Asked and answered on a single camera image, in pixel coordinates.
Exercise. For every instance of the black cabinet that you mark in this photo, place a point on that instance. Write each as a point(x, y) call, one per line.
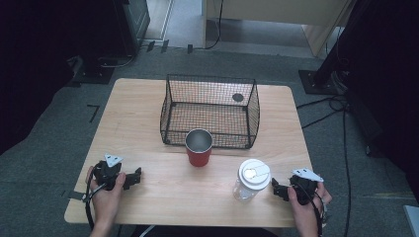
point(133, 23)

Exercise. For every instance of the black stand base plate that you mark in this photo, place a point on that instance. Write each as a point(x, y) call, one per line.
point(316, 84)

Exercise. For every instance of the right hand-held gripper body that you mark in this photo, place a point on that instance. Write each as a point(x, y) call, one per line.
point(304, 187)

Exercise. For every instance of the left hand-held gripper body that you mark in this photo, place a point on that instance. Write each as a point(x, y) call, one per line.
point(106, 173)

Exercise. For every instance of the black round table grommet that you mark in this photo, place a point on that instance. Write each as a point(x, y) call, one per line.
point(237, 97)

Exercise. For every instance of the black stand base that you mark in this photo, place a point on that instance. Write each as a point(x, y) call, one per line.
point(94, 74)

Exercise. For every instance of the person's right hand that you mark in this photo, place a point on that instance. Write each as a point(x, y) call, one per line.
point(306, 215)

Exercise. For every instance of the beige wooden desk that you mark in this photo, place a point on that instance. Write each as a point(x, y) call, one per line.
point(280, 13)

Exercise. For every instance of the person's dark clothing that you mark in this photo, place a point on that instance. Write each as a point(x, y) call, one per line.
point(204, 232)

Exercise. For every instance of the clear cup with white lid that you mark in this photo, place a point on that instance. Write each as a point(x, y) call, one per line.
point(254, 174)

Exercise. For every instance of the person's left hand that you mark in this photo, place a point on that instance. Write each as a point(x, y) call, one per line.
point(103, 204)

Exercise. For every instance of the grey tape piece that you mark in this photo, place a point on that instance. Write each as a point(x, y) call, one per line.
point(76, 195)

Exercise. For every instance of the white flat object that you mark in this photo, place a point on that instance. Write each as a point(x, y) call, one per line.
point(413, 220)

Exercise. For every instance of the black angled floor tape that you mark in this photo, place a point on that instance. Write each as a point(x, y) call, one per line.
point(95, 110)

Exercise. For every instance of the red metal cup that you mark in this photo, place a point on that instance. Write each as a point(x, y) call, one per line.
point(198, 156)

